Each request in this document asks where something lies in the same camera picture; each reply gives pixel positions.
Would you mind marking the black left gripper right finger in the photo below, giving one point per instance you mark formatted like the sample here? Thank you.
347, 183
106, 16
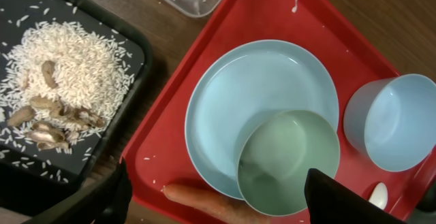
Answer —
329, 202

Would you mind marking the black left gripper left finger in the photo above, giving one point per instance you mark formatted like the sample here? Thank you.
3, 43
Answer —
105, 201

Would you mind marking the green bowl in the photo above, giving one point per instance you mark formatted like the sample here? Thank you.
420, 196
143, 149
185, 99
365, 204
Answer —
276, 158

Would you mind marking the light blue bowl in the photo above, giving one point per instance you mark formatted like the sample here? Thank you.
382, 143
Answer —
392, 121

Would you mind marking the black waste tray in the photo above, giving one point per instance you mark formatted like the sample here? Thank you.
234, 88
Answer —
32, 180

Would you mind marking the white plastic spoon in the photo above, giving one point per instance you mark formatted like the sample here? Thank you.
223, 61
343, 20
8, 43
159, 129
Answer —
379, 196

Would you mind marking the orange carrot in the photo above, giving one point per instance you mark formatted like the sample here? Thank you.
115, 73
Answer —
214, 204

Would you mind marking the rice and peanut shells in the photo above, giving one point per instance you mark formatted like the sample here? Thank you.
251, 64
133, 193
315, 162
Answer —
64, 84

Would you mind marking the light blue plate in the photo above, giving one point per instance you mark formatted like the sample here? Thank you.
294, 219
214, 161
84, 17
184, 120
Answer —
239, 91

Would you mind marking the red serving tray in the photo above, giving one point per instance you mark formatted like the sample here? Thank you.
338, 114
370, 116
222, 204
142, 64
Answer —
157, 156

